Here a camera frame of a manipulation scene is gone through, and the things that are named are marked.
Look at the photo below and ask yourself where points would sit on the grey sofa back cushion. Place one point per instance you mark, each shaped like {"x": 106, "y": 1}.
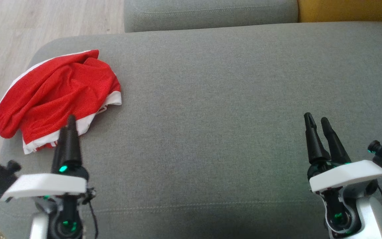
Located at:
{"x": 211, "y": 15}

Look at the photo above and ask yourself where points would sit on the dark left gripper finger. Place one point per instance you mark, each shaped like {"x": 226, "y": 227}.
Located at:
{"x": 60, "y": 149}
{"x": 73, "y": 146}

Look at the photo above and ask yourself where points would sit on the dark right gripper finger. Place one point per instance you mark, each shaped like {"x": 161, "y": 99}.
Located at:
{"x": 315, "y": 146}
{"x": 338, "y": 149}

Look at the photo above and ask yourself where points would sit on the yellow cushion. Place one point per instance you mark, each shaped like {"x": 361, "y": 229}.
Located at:
{"x": 350, "y": 10}

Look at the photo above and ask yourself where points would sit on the grey sofa seat cushion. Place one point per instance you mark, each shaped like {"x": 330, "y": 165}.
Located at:
{"x": 211, "y": 116}

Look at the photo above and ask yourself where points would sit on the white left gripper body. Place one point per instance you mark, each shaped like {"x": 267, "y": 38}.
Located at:
{"x": 45, "y": 186}

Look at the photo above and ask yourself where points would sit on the red basketball shorts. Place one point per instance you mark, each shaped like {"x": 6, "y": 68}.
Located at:
{"x": 55, "y": 86}

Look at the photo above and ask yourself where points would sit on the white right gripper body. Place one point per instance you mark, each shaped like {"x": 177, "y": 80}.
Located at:
{"x": 347, "y": 176}

